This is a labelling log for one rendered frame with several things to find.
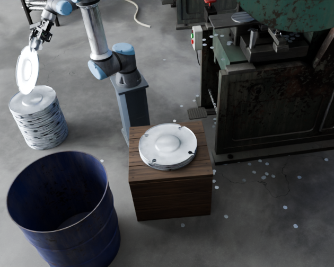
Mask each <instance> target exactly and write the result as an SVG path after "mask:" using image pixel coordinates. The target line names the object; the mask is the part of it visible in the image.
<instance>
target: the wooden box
mask: <svg viewBox="0 0 334 267"><path fill-rule="evenodd" d="M175 124H179V125H180V126H181V127H186V128H188V129H190V130H191V131H192V132H193V133H194V135H195V136H196V139H197V151H196V154H195V157H194V158H193V160H192V161H191V162H190V163H189V164H187V165H186V166H184V167H182V168H179V169H177V170H171V169H170V170H169V171H162V170H157V169H154V168H152V167H150V166H148V165H147V164H146V163H145V162H144V161H143V160H142V158H141V156H140V152H139V141H140V138H141V136H142V135H144V133H145V132H146V131H147V130H148V129H150V128H152V127H154V126H156V125H151V126H139V127H129V169H128V183H129V186H130V190H131V195H132V198H133V203H134V207H135V212H136V217H137V221H147V220H159V219H170V218H182V217H193V216H205V215H210V212H211V202H212V185H213V169H212V165H211V161H210V156H209V152H208V147H207V142H206V137H205V133H204V127H203V123H202V121H193V122H181V123H175ZM157 125H159V124H157Z"/></svg>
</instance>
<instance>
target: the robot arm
mask: <svg viewBox="0 0 334 267"><path fill-rule="evenodd" d="M99 2H100V0H47V3H46V6H45V8H44V9H43V12H42V15H41V16H42V17H41V19H42V20H43V21H40V22H37V23H35V24H32V25H30V30H32V32H31V33H30V36H29V48H30V52H32V50H33V48H35V50H36V51H37V50H42V49H43V47H42V44H43V43H44V42H45V41H46V42H50V40H51V38H50V40H49V37H50V36H51V37H52V34H51V33H50V32H49V31H50V29H51V27H52V25H53V26H54V23H53V22H54V21H55V18H56V15H57V14H58V13H59V14H61V15H70V14H71V12H72V11H74V10H76V9H79V8H81V12H82V16H83V20H84V24H85V28H86V31H87V36H88V39H89V42H90V46H91V50H92V53H91V54H90V57H91V60H90V61H89V62H88V66H89V69H90V71H91V72H92V74H93V75H94V76H95V77H96V78H97V79H99V80H102V79H105V78H108V77H109V76H111V75H113V74H115V73H117V74H116V84H117V85H118V86H119V87H121V88H133V87H135V86H137V85H139V84H140V83H141V81H142V78H141V75H140V73H139V71H138V69H137V65H136V57H135V51H134V47H133V46H132V45H131V44H128V43H117V44H115V45H113V47H112V49H113V51H111V50H110V49H108V45H107V40H106V36H105V32H104V28H103V24H102V19H101V14H100V10H99V6H98V3H99ZM36 37H37V38H39V40H37V38H36Z"/></svg>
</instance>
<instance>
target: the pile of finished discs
mask: <svg viewBox="0 0 334 267"><path fill-rule="evenodd" d="M196 151H197V139H196V136H195V135H194V133H193V132H192V131H191V130H190V129H188V128H186V127H181V126H180V125H179V124H174V123H165V124H160V125H157V126H154V127H152V128H150V129H148V130H147V131H146V132H145V133H144V135H142V136H141V138H140V141H139V152H140V156H141V158H142V160H143V161H144V162H145V163H146V164H147V165H148V166H150V167H152V168H154V169H157V170H162V171H169V170H170V169H171V170H177V169H179V168H182V167H184V166H186V165H187V164H189V163H190V162H191V161H192V160H193V158H194V157H195V154H196Z"/></svg>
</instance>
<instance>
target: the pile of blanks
mask: <svg viewBox="0 0 334 267"><path fill-rule="evenodd" d="M10 110H11V109H10ZM11 113H12V115H13V117H14V119H15V121H16V123H17V124H18V127H19V129H20V130H21V132H22V134H23V136H24V138H25V141H26V142H27V144H28V145H29V146H30V147H31V148H33V149H37V150H44V149H51V148H54V147H56V146H58V145H59V144H61V143H62V142H63V141H64V140H65V139H66V137H67V135H68V126H67V123H66V120H65V117H64V115H63V112H62V110H61V107H60V104H59V101H58V98H57V96H56V98H55V100H54V102H53V103H52V104H51V105H50V106H49V107H47V108H46V109H44V110H42V111H40V112H37V113H34V114H25V115H23V114H17V113H14V112H13V111H11Z"/></svg>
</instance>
